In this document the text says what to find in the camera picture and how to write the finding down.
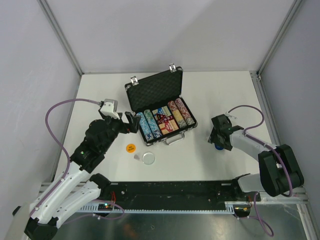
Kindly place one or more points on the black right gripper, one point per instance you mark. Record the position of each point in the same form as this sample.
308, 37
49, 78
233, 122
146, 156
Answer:
213, 138

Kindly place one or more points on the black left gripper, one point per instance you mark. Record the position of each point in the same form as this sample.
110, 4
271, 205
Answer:
133, 121

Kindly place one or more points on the blue small blind button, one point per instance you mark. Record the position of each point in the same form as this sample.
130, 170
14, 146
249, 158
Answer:
218, 147

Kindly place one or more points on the orange big blind button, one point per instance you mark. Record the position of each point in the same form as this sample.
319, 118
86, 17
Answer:
131, 148

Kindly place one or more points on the red card deck box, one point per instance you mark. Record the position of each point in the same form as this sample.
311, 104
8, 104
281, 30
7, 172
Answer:
168, 125

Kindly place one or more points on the clear dealer button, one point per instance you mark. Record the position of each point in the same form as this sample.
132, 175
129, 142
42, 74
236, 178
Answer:
148, 158

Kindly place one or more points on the triangular all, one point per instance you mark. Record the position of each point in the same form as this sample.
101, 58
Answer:
161, 118

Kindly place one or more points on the blue card deck box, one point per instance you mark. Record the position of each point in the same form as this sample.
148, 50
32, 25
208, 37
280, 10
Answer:
162, 111

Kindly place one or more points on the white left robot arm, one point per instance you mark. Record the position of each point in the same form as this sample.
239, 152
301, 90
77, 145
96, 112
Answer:
77, 186

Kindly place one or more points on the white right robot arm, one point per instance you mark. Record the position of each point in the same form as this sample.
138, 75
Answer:
279, 171

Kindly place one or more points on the light blue chip stack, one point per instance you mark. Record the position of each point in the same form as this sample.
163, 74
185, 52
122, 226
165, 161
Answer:
145, 127

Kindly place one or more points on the green chip stack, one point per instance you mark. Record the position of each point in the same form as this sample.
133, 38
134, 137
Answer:
152, 124

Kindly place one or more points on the black poker chip case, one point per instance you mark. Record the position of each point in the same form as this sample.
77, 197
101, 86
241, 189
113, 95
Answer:
155, 91

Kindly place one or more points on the purple chip stack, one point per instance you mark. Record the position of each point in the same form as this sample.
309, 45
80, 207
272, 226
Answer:
184, 112

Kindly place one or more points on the red chip stack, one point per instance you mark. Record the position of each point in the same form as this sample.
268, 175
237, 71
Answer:
172, 106

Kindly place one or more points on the yellow chip stack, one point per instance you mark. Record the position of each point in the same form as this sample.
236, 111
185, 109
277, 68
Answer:
179, 118

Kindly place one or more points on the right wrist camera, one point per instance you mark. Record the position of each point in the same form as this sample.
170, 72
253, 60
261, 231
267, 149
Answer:
230, 116

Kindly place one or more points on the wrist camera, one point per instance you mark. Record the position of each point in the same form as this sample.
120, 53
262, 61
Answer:
230, 116
108, 108

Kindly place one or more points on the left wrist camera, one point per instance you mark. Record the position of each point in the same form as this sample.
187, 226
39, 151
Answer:
108, 108

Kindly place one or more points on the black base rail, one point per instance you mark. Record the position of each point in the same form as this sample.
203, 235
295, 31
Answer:
160, 193

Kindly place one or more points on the white cable duct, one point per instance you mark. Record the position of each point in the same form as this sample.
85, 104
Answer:
193, 208

